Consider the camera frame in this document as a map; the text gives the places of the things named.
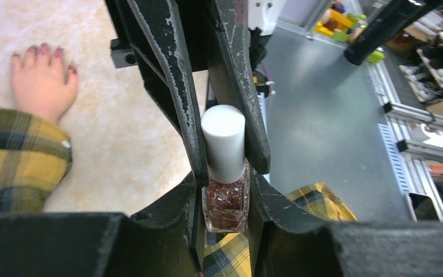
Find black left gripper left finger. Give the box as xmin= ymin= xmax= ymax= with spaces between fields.
xmin=0 ymin=174 xmax=204 ymax=276

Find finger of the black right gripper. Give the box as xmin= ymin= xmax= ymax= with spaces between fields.
xmin=128 ymin=1 xmax=209 ymax=188
xmin=204 ymin=1 xmax=271 ymax=174

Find nail polish bottle white cap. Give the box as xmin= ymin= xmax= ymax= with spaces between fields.
xmin=200 ymin=104 xmax=251 ymax=234

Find mannequin hand painted nails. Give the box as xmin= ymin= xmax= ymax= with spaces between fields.
xmin=10 ymin=43 xmax=79 ymax=124

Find yellow plaid shirt sleeve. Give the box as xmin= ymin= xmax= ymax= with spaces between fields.
xmin=0 ymin=108 xmax=73 ymax=213

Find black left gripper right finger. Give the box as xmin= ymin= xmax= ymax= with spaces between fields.
xmin=247 ymin=173 xmax=443 ymax=276

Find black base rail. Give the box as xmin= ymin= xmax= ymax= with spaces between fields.
xmin=254 ymin=72 xmax=272 ymax=184

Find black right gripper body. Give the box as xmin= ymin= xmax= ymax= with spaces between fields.
xmin=103 ymin=0 xmax=253 ymax=77

